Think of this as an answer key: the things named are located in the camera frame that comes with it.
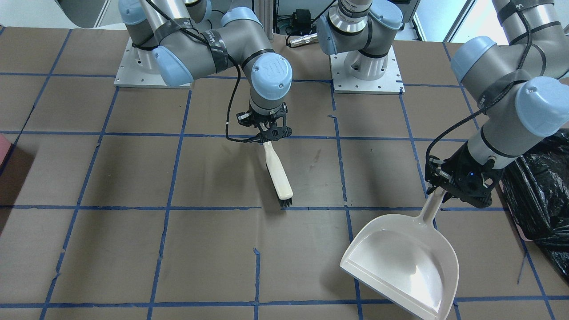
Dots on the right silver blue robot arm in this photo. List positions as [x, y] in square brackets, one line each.
[165, 31]

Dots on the beige plastic dustpan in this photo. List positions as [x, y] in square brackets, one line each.
[407, 260]

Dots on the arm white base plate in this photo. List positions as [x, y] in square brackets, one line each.
[354, 73]
[138, 69]

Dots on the beige hand brush black bristles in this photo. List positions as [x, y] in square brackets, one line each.
[278, 175]

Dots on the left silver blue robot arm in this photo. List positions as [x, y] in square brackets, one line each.
[518, 87]

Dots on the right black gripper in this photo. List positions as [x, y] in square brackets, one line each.
[244, 118]

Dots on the pink plastic bin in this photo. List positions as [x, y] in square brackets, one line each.
[5, 147]

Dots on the bin lined with black bag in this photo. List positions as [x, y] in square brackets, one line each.
[536, 190]

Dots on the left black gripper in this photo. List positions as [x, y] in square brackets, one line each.
[458, 162]

